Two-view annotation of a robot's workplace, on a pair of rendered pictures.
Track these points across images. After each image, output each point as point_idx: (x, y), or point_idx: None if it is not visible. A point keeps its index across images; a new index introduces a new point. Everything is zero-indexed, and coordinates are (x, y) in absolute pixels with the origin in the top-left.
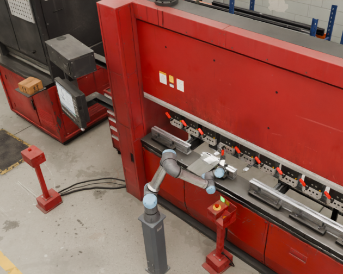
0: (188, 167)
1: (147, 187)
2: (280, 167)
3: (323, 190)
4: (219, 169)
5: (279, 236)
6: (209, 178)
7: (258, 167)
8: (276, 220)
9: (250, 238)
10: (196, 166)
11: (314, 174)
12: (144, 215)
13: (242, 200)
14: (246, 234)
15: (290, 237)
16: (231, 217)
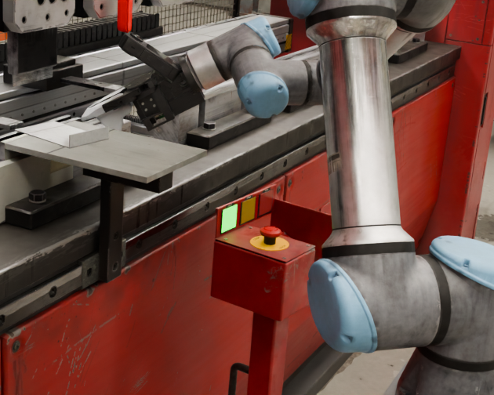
0: (136, 174)
1: (405, 245)
2: (87, 63)
3: None
4: (261, 16)
5: (303, 200)
6: (299, 60)
7: (50, 119)
8: (301, 140)
9: (242, 342)
10: (121, 158)
11: None
12: None
13: (232, 172)
14: (234, 337)
15: (321, 165)
16: (293, 233)
